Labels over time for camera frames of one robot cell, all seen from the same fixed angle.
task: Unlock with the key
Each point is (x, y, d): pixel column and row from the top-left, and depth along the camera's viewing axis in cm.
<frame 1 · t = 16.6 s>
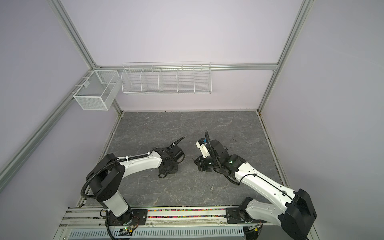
left hand: (172, 172, 88), fingers open
right hand: (195, 162, 76), fingers closed
small silver key: (212, 188, 84), on the table

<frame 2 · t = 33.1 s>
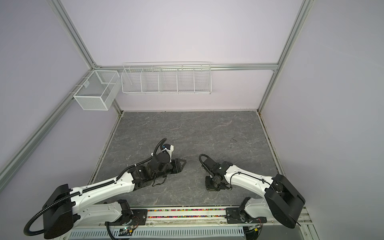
left hand: (183, 164, 77), fingers open
right hand: (209, 189, 82), fingers closed
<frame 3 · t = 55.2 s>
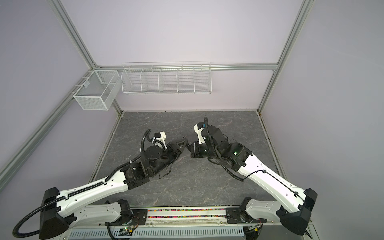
left hand: (188, 144, 66), fingers open
right hand: (186, 149, 66), fingers closed
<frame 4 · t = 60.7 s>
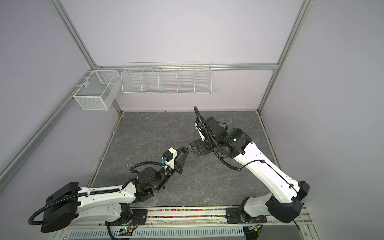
left hand: (185, 151, 68), fingers open
right hand: (201, 143, 67), fingers open
